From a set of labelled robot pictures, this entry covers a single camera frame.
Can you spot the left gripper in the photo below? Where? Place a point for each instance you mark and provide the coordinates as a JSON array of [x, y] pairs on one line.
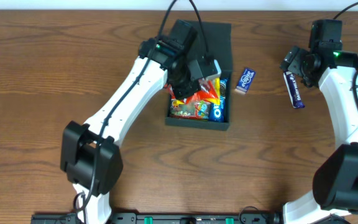
[[184, 90]]

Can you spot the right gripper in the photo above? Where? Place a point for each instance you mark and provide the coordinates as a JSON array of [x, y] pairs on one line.
[[293, 65]]

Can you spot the dark green box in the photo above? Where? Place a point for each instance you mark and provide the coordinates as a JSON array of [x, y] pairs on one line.
[[219, 42]]

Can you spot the purple Dairy Milk bar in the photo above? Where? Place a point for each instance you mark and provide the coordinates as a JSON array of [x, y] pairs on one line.
[[293, 90]]

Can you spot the red Hacks candy bag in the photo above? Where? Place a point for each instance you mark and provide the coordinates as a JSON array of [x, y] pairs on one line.
[[207, 93]]

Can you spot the Haribo gummy worms bag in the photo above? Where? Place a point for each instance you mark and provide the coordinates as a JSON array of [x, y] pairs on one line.
[[192, 110]]

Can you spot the yellow Hacks candy bag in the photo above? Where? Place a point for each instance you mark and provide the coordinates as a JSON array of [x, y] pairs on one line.
[[216, 85]]

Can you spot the blue Oreo cookie pack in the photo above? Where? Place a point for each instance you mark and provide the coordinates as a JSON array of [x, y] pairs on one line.
[[221, 105]]

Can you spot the blue Eclipse mints box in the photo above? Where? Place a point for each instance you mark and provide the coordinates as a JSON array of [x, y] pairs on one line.
[[245, 81]]

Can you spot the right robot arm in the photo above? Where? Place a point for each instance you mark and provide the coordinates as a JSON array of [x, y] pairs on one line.
[[334, 193]]

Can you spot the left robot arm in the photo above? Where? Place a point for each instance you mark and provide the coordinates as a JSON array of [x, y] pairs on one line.
[[90, 154]]

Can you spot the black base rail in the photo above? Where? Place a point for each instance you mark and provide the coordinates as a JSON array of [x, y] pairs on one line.
[[132, 218]]

